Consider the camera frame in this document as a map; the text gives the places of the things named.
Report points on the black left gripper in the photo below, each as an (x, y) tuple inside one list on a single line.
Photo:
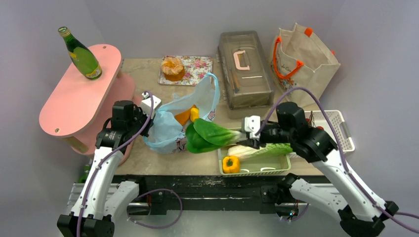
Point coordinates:
[(138, 111)]

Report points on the grey transparent lidded box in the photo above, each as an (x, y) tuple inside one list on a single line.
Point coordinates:
[(247, 79)]

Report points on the green bottle under table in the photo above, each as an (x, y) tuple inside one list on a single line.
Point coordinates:
[(84, 174)]

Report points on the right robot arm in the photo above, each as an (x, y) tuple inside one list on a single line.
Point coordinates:
[(359, 211)]

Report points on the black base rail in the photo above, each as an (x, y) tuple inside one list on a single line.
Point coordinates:
[(264, 194)]

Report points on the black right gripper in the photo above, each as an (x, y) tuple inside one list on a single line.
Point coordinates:
[(259, 138)]

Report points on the floral tray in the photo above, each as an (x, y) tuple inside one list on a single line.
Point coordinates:
[(196, 67)]

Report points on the napa cabbage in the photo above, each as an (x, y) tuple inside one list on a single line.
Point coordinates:
[(270, 150)]

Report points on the yellow bell pepper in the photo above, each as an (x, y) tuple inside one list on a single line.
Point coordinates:
[(231, 164), (194, 114)]

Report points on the blue printed plastic bag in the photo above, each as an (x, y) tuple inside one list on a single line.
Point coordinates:
[(167, 135)]

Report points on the beige tote bag orange handles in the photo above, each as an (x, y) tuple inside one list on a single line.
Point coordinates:
[(299, 58)]

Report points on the orange fruit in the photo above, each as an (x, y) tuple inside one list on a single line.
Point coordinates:
[(183, 117)]

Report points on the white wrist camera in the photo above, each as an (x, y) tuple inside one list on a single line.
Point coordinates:
[(251, 126), (149, 104)]

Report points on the pink two-tier shelf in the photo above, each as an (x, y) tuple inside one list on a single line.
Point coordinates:
[(78, 107)]

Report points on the green bok choy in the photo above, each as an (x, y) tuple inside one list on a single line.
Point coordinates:
[(204, 136)]

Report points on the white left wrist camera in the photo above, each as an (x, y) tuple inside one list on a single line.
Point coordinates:
[(149, 104)]

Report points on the red cherry bunch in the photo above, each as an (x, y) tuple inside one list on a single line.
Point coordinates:
[(315, 119)]

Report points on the orange bundt cake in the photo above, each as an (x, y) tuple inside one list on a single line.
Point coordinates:
[(172, 68)]

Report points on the white plastic basket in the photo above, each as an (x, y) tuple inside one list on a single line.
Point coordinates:
[(340, 127)]

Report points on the green plastic basket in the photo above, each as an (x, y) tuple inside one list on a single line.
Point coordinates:
[(260, 166)]

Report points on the aluminium frame rail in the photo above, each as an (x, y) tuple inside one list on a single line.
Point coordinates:
[(190, 186)]

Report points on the green glass bottle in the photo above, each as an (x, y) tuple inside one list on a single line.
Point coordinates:
[(83, 59)]

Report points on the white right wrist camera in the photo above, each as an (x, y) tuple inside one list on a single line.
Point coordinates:
[(251, 126)]

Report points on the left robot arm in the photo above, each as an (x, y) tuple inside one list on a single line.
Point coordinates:
[(94, 212)]

